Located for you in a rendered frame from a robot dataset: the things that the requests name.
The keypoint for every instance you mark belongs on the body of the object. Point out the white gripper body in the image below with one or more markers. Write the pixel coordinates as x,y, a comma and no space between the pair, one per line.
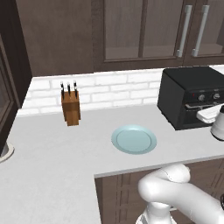
207,115

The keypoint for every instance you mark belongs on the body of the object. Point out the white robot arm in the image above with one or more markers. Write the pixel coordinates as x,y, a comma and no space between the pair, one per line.
169,189

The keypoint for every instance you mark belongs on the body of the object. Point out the toaster oven door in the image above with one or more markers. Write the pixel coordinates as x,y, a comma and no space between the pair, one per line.
191,118

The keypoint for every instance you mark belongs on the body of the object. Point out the toaster oven knob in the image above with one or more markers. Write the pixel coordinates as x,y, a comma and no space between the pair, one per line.
216,96
201,97

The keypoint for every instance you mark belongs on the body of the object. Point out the black toaster oven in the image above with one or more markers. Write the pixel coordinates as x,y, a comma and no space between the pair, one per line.
186,80

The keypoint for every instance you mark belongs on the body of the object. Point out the light blue plate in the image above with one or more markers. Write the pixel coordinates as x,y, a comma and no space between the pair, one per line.
134,140

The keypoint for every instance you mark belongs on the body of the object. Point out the dark wood base cabinets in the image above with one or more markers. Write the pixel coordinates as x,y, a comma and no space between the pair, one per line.
119,198

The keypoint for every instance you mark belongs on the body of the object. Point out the wooden knife block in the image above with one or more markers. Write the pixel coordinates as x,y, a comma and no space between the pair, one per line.
71,109

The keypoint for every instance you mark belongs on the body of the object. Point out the dark tall cabinet unit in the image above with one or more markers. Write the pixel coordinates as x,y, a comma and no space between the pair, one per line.
11,73

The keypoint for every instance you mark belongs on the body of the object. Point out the grey round rim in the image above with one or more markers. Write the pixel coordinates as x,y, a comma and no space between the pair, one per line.
8,151

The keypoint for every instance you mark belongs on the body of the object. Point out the glass door wall cabinet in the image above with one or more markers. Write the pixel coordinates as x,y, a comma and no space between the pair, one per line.
214,29
125,32

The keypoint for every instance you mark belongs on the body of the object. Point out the dark wood wall cabinet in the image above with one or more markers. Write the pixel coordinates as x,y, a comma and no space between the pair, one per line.
58,35

